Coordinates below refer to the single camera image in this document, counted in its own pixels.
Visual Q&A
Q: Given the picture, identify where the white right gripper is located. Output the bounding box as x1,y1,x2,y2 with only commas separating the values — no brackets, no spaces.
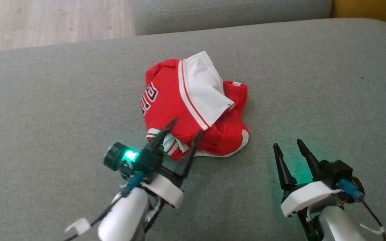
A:
273,139,343,241

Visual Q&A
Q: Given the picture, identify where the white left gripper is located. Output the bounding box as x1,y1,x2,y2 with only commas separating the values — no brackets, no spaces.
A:
141,117,203,231

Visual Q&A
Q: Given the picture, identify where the red jersey with black lettering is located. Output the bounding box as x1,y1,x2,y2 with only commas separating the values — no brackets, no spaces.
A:
142,59,250,162

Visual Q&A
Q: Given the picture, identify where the grey sofa back cushion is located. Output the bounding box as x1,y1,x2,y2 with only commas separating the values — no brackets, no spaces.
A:
133,0,333,35

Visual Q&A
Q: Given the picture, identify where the grey sofa seat cushion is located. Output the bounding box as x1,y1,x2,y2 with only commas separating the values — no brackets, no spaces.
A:
0,18,386,241

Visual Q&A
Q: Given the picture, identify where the yellow sofa cushion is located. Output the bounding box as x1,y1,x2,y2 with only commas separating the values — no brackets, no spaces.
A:
330,0,386,37

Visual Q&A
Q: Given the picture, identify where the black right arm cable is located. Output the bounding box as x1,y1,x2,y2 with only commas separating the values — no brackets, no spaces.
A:
339,179,386,241

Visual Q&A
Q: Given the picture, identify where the white right cable clip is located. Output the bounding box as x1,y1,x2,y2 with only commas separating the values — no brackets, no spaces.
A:
360,223,385,235

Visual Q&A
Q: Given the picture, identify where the white cable clip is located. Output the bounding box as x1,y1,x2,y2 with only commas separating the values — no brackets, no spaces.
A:
65,218,91,235
360,223,385,235

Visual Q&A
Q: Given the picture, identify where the white left cable clip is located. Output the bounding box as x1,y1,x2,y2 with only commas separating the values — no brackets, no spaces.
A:
65,218,91,235

